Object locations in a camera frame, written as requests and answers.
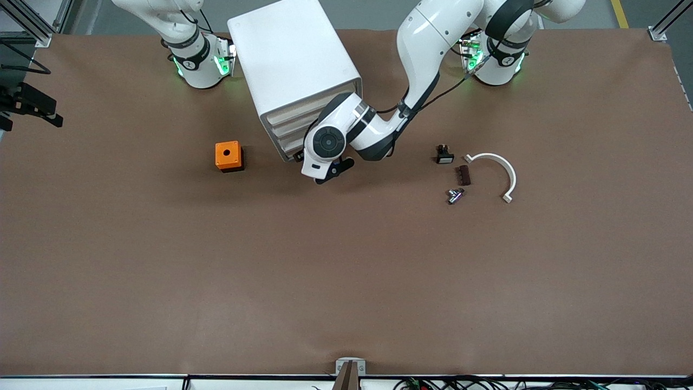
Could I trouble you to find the orange button box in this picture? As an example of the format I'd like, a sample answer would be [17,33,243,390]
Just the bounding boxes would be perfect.
[215,141,244,173]

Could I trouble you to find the brown table mat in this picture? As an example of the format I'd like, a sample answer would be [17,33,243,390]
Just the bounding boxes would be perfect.
[0,28,693,377]

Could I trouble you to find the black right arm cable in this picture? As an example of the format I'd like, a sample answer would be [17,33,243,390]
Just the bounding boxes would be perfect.
[0,38,52,75]

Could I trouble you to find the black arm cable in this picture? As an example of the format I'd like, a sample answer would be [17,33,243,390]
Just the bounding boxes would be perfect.
[0,38,52,75]
[378,54,491,114]

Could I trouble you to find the aluminium frame post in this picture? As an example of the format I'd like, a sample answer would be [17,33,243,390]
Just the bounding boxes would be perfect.
[11,0,53,48]
[650,0,693,42]

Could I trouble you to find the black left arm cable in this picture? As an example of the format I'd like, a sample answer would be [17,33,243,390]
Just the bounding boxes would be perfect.
[378,54,491,114]

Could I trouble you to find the white half-ring clamp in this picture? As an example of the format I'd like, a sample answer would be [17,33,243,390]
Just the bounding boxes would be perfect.
[463,153,518,204]

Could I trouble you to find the grey metal bracket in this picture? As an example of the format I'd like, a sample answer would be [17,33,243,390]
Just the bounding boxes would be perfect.
[335,357,367,377]

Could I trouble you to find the brown upright post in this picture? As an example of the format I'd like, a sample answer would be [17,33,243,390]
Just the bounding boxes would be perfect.
[337,362,362,390]

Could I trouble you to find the black cable bundle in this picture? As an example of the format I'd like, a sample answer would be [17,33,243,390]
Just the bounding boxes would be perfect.
[395,375,693,390]

